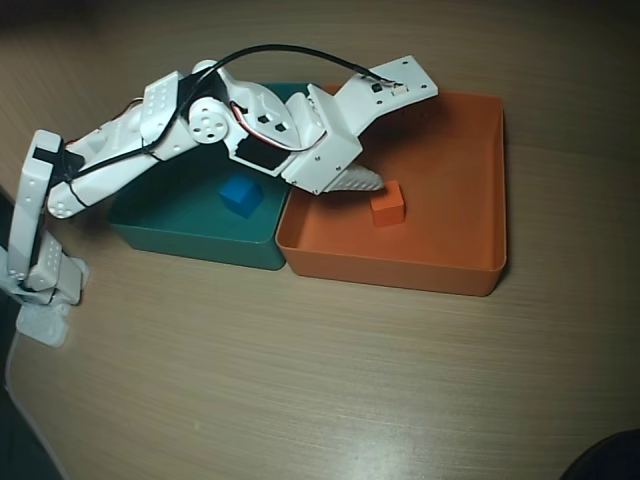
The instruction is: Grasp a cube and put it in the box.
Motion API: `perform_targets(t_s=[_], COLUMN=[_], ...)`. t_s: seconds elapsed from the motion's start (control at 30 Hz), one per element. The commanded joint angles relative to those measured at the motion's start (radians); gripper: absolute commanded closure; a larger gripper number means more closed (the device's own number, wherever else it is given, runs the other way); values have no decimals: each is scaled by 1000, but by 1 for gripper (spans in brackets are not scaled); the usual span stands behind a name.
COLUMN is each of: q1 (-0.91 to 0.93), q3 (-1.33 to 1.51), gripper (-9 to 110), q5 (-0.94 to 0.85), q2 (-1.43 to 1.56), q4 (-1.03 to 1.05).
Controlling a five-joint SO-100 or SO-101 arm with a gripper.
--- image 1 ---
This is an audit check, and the orange plastic box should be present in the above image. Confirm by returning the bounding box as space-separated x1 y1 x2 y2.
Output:
273 83 506 299

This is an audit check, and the blue cube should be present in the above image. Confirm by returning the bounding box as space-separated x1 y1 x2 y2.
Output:
218 174 264 220

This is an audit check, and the orange cube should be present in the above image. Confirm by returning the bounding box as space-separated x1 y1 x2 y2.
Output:
369 180 406 227

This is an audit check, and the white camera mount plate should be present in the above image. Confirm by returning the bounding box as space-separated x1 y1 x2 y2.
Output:
324 53 440 137

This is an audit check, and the white foam base pad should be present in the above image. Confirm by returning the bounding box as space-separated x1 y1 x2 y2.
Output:
0 254 91 349

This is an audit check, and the teal plastic box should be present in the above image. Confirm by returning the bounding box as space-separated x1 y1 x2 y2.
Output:
107 82 323 272

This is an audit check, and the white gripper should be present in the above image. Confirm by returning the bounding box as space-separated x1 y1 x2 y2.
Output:
218 69 388 197

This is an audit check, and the dark round object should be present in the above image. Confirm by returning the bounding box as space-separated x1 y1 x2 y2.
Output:
562 429 640 480

